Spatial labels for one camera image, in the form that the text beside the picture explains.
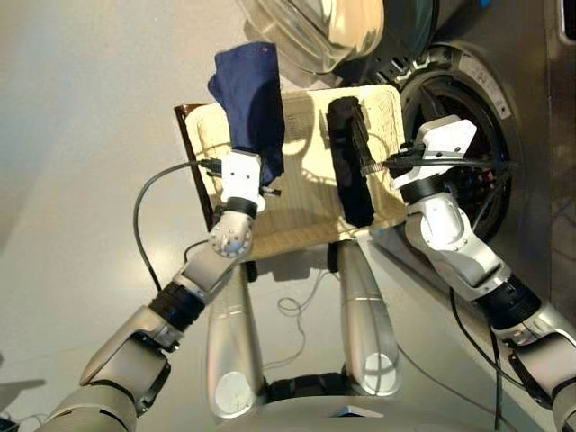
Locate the black robot pelvis joint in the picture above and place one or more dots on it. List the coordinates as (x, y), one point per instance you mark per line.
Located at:
(310, 386)

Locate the silver robot torso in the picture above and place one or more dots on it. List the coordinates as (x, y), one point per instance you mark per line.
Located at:
(315, 418)

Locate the round glass washer door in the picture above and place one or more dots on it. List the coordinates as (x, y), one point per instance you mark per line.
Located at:
(351, 36)

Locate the navy blue cloth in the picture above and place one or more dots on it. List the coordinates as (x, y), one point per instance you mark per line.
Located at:
(247, 90)

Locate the silver robot leg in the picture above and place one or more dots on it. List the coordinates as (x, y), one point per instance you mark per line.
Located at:
(366, 315)
(234, 342)

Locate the dark brown basket stand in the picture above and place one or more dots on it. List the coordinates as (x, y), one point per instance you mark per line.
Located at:
(192, 148)

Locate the blue energy label sticker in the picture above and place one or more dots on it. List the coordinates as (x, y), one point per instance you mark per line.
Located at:
(483, 3)

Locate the pale woven laundry basket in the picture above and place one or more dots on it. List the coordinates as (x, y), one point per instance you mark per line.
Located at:
(306, 211)

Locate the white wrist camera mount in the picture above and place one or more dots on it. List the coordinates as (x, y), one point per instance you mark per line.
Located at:
(445, 135)
(240, 175)

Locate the black cloth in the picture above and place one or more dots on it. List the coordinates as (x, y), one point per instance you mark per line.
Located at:
(348, 180)

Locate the grey front-loading washing machine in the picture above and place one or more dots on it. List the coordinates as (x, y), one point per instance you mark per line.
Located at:
(540, 135)

